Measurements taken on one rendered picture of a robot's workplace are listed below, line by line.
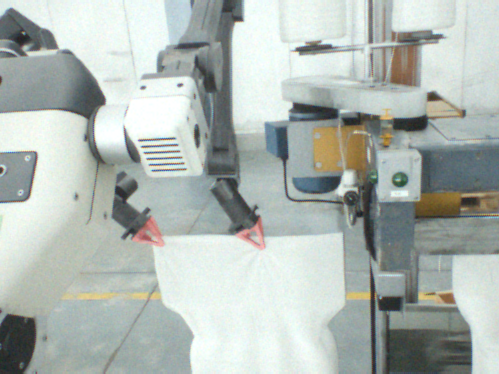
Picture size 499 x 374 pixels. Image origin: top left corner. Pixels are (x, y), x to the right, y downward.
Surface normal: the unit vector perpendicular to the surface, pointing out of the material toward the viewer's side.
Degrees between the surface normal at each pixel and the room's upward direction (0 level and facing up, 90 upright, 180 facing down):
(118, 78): 90
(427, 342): 90
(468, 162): 90
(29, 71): 50
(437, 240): 90
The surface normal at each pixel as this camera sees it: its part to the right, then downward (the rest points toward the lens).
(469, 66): -0.15, 0.33
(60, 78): -0.17, -0.36
